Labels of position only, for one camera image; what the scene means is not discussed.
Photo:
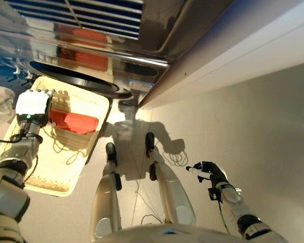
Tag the silver robot leg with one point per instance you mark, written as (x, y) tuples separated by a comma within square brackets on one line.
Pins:
[(174, 192), (106, 197)]

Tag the blue energy label sticker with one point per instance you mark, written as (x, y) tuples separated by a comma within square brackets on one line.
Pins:
[(140, 84)]

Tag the grey front-load washing machine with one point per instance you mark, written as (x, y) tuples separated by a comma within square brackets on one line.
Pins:
[(243, 63), (78, 60)]

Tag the grey stacked dryer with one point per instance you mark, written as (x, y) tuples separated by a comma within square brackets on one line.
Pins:
[(154, 25)]

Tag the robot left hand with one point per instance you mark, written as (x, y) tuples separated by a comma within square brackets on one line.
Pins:
[(31, 103)]

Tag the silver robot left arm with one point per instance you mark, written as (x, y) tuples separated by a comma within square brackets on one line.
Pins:
[(7, 192)]

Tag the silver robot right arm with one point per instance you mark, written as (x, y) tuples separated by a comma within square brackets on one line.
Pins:
[(235, 200)]

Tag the grey robot torso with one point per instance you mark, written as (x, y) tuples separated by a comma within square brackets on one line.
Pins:
[(167, 235)]

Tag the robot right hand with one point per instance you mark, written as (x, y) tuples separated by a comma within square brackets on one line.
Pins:
[(215, 173)]

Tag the round washing machine door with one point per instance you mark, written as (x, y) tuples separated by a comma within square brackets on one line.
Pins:
[(2, 76)]

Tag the silver robot left leg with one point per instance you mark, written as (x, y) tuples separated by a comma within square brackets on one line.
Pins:
[(106, 197)]

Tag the white woven laundry basket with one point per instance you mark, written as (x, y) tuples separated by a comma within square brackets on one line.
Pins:
[(55, 172)]

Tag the silver robot right leg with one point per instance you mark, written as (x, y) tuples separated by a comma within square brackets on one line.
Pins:
[(174, 192)]

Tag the red garment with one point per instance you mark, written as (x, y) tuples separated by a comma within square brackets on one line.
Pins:
[(78, 124)]

